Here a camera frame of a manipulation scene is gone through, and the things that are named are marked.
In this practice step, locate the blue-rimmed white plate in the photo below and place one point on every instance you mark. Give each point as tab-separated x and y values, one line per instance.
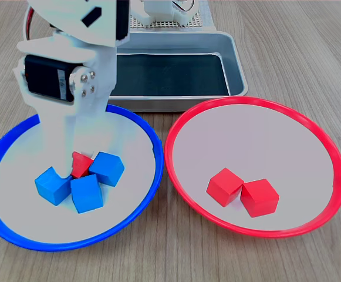
123	211

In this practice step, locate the blue cube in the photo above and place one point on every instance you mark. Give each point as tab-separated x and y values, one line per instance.
51	186
107	169
86	194

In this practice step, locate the red cube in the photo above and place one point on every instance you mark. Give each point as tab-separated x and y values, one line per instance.
224	186
80	166
259	197

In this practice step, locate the black mat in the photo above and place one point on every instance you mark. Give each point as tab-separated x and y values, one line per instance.
170	73

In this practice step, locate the red-rimmed white plate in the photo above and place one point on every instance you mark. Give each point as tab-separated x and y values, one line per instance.
246	141

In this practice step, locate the steel tray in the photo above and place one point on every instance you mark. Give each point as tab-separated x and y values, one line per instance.
234	58

